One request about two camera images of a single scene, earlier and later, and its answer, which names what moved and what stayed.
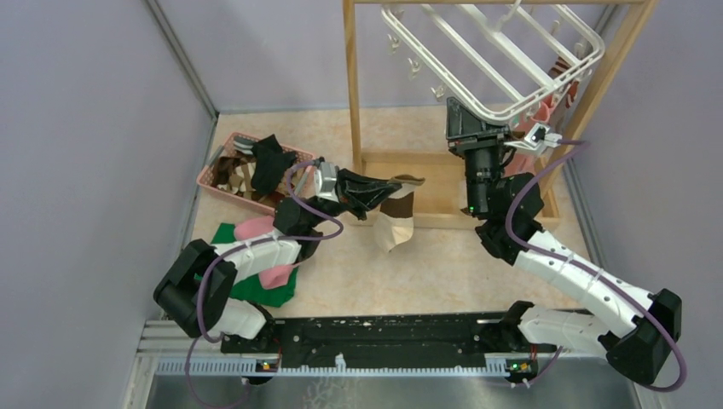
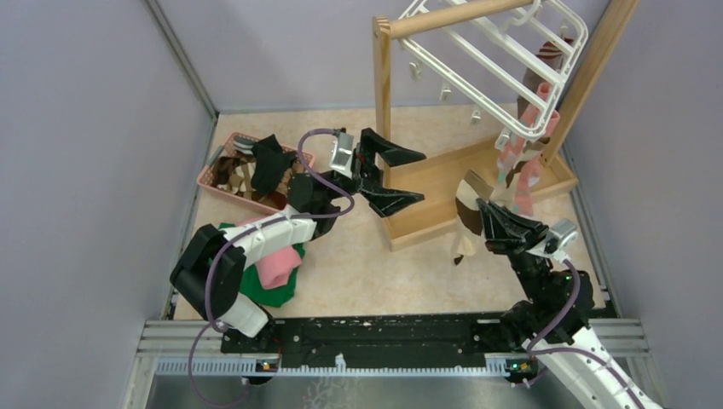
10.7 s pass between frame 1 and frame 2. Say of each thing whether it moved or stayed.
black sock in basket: stayed
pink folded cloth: stayed
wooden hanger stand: moved
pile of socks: stayed
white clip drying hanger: stayed
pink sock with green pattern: moved
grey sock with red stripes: moved
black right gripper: moved
